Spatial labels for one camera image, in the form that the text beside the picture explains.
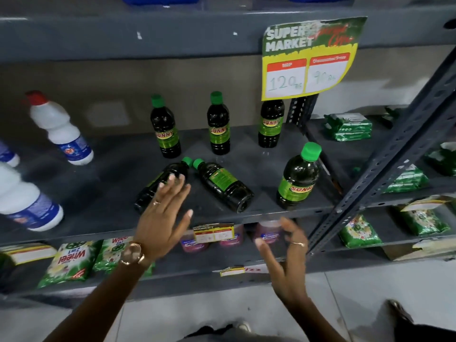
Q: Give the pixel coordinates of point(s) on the green wrapped soap multipack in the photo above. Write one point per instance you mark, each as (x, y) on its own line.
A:
(349, 127)

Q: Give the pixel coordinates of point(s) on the small yellow red price label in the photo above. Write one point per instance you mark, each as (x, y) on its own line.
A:
(213, 233)
(425, 203)
(28, 253)
(232, 271)

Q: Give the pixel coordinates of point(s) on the grey slotted-post shelf rack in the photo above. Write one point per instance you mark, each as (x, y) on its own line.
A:
(392, 145)

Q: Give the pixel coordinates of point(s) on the green flower-print detergent pouch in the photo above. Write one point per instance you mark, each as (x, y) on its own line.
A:
(359, 232)
(424, 221)

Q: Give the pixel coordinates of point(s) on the green yellow price sign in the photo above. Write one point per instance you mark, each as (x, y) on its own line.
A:
(306, 56)

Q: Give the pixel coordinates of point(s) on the green striped packet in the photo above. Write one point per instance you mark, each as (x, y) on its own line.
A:
(408, 180)

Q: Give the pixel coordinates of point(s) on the person's left forearm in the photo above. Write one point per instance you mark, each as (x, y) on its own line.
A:
(103, 302)

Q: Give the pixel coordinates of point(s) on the pink liquid bottle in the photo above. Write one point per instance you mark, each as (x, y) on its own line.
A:
(237, 238)
(192, 244)
(268, 232)

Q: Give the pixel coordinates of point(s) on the person's left middle finger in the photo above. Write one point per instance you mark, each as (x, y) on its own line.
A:
(177, 192)

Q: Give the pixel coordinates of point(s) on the gold wristwatch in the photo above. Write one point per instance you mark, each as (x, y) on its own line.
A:
(131, 253)

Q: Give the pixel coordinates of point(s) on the white shelf label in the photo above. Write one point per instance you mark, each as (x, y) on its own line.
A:
(257, 269)

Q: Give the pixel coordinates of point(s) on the person's right hand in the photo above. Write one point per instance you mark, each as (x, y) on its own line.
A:
(292, 274)

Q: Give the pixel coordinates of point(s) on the dark green packet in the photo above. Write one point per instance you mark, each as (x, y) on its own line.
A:
(443, 160)
(393, 114)

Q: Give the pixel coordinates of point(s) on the person's white shoe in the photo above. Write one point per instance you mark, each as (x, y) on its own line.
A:
(243, 326)

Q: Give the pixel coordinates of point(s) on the person's left hand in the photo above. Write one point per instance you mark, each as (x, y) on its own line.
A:
(156, 227)

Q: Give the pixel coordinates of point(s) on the person's right thumb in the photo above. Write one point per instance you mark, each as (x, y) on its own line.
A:
(265, 254)

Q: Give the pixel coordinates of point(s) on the brown cardboard box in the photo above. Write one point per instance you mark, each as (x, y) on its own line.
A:
(420, 250)

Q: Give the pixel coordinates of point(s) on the group of dark green-capped bottles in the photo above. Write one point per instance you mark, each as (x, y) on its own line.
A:
(224, 181)

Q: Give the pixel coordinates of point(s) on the grey metal shelf rack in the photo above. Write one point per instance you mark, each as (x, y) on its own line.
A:
(107, 31)

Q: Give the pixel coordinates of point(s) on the person's left little finger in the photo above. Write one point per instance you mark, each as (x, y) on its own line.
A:
(157, 195)

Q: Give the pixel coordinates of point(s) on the green white detergent pouch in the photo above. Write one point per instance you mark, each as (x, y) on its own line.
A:
(112, 254)
(69, 263)

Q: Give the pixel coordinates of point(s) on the person's sandal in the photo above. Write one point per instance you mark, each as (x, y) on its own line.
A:
(399, 310)

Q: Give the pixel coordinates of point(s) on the white red-capped cleaner bottle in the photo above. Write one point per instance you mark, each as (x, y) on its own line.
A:
(60, 131)

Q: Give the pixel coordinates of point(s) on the white blue-label cleaner bottle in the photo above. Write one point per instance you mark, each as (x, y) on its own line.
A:
(7, 154)
(25, 202)

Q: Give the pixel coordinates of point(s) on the person's right forearm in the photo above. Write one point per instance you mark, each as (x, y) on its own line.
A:
(317, 324)

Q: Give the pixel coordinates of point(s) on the person's dark trouser leg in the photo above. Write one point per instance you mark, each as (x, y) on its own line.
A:
(427, 333)

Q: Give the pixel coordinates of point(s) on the person's left thumb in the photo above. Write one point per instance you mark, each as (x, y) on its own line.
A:
(185, 224)

